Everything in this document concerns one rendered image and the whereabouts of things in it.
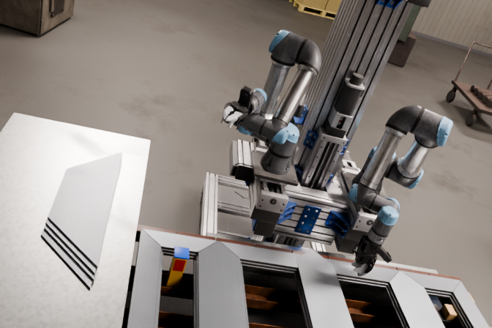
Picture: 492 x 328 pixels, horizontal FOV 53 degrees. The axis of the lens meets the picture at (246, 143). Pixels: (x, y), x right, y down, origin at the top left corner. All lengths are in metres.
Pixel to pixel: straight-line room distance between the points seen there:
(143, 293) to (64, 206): 0.42
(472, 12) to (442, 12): 0.73
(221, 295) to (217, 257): 0.20
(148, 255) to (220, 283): 0.30
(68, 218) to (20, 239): 0.16
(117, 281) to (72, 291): 0.14
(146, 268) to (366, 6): 1.46
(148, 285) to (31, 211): 0.49
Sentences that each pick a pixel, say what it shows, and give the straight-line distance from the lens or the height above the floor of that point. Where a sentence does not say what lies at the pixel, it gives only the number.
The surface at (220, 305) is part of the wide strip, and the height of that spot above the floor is 0.85.
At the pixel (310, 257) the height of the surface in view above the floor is 0.85.
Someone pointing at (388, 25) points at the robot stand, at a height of 1.82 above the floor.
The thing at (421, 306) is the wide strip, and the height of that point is 0.85.
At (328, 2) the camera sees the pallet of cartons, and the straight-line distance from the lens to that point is 11.10.
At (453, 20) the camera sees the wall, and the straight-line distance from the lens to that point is 13.20.
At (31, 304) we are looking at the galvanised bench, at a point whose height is 1.05.
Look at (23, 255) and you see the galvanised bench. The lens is 1.68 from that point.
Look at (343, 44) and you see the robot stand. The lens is 2.35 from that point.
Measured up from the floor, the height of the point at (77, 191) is 1.07.
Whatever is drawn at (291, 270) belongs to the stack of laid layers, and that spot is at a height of 0.83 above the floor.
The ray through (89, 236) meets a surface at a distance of 1.72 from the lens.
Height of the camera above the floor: 2.23
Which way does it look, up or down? 28 degrees down
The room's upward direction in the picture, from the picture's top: 19 degrees clockwise
